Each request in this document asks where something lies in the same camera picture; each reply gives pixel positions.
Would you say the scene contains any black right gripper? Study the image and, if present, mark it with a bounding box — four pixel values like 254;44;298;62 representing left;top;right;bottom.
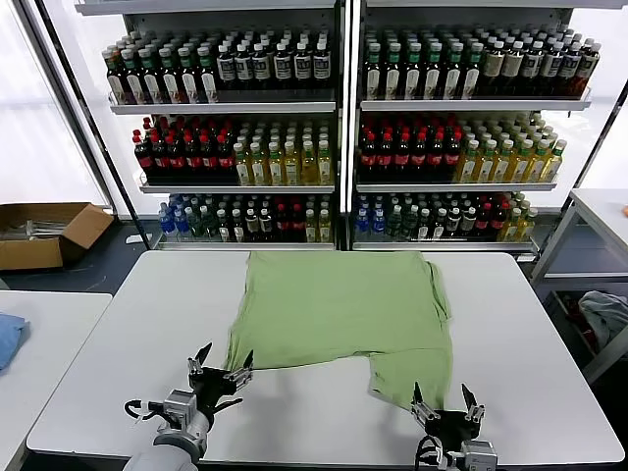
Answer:
410;381;487;456

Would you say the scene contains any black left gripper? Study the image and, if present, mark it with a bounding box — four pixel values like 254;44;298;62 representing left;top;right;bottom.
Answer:
187;341;255;414

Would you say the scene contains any light green polo shirt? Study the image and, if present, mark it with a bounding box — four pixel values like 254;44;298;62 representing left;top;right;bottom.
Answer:
223;250;453;412

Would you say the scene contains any black storage crate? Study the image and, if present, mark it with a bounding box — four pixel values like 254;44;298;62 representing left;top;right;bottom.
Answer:
547;289;602;357

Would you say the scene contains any red cap cola bottle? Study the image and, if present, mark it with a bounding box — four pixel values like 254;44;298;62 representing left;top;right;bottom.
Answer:
474;201;493;240
273;203;291;242
359;131;379;181
183;134;204;182
392;131;413;181
376;131;395;181
166;134;187;182
132;131;154;182
149;132;171;182
288;203;306;242
426;131;447;181
216;134;236;182
489;201;509;240
199;134;221;182
409;131;431;181
443;131;465;181

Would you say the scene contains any grey crumpled cloth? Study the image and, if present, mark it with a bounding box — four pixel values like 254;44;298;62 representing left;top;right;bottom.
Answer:
577;289;628;347

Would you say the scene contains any blue folded cloth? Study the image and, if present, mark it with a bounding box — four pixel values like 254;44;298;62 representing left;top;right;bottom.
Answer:
0;311;28;377

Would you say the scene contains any brown cardboard box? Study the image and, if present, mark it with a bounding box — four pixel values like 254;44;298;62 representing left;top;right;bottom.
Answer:
0;201;115;272

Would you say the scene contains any clear plastic packaging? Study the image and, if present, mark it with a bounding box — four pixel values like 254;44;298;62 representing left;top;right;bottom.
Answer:
0;219;68;242

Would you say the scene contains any grey metal shelf unit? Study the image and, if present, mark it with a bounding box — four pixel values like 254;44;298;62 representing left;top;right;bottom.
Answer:
73;0;344;252
345;0;595;254

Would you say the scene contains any green cap dark tea bottle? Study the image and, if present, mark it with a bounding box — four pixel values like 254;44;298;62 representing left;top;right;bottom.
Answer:
195;45;220;104
403;42;426;99
157;46;181;104
461;42;486;99
120;47;144;105
138;47;162;105
384;42;405;99
102;46;128;105
363;42;385;99
424;42;445;99
176;46;200;104
444;42;466;99

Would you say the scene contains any dark bottle blue white label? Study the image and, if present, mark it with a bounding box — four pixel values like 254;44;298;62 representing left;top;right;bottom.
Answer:
234;43;254;92
522;41;546;97
311;41;333;91
292;41;313;91
216;43;236;92
539;41;565;97
251;42;273;92
273;42;293;92
558;42;584;97

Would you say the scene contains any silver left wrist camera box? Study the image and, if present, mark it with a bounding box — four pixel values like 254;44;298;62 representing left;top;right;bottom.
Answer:
163;389;198;419

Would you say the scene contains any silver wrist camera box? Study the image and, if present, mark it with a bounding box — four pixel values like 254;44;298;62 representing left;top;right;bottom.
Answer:
163;389;198;419
459;440;498;468

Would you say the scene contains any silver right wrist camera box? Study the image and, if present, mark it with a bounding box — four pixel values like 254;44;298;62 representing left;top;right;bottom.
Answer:
459;440;498;468

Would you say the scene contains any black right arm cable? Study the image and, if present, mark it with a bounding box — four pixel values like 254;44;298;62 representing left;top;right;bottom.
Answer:
414;435;446;471

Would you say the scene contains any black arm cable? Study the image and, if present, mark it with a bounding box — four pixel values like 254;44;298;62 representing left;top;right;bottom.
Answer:
123;399;167;424
414;435;446;471

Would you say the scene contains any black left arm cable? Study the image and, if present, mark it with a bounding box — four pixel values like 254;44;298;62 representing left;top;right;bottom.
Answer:
123;399;167;424

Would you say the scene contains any black window frame post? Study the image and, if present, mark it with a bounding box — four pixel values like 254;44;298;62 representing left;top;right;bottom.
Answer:
537;87;628;256
33;0;153;249

